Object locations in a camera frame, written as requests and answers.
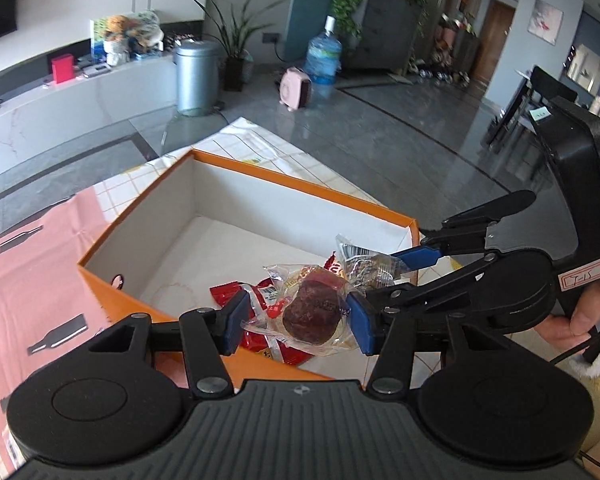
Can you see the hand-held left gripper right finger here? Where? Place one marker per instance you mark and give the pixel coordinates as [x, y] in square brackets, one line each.
[361, 325]

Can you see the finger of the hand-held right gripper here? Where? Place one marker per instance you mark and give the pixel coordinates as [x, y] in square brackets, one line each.
[420, 256]
[430, 290]

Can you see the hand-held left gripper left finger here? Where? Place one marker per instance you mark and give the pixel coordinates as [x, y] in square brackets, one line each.
[237, 320]

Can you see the clear brown cake packet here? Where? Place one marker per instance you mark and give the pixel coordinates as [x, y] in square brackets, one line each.
[312, 312]

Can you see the clear brown pastry packet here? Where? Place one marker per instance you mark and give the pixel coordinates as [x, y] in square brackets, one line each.
[367, 267]

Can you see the orange cardboard box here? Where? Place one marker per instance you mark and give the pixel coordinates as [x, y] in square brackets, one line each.
[230, 185]

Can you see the person's right hand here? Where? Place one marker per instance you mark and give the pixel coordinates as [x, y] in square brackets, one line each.
[580, 317]

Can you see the red snack packet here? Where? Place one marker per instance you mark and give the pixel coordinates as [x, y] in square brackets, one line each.
[290, 356]

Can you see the checked lemon print tablecloth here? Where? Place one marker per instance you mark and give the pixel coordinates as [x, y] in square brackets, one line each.
[290, 160]

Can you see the row of shoes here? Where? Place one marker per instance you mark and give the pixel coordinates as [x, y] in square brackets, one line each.
[437, 72]

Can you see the black dining chair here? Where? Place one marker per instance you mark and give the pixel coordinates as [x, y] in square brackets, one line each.
[542, 85]

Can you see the pink bottle print mat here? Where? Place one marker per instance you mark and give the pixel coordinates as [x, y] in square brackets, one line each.
[40, 280]

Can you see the pink space heater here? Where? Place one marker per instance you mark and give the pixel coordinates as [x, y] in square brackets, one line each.
[295, 87]

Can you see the blue water jug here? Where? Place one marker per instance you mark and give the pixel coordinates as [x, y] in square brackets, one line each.
[324, 57]

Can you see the brown wooden door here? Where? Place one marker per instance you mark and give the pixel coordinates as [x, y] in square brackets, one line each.
[495, 40]

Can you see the dark grey cabinet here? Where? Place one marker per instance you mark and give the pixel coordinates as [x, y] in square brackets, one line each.
[385, 30]

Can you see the silver trash can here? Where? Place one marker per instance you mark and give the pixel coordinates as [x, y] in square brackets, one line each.
[196, 77]

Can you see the white marble tv console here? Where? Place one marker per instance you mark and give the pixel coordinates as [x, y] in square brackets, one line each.
[80, 110]

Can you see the long leaf potted plant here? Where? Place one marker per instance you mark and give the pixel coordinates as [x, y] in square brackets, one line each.
[236, 50]

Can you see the red box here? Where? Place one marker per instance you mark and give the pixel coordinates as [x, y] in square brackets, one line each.
[62, 69]

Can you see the round paper fan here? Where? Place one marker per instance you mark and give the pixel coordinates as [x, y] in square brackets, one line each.
[147, 25]

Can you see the teddy bear in basket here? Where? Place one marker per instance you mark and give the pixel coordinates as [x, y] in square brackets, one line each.
[116, 35]

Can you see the colourful picture card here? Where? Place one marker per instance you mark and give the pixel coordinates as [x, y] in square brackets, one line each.
[96, 35]

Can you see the pink flower wall picture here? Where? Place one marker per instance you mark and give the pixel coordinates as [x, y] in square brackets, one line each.
[546, 20]

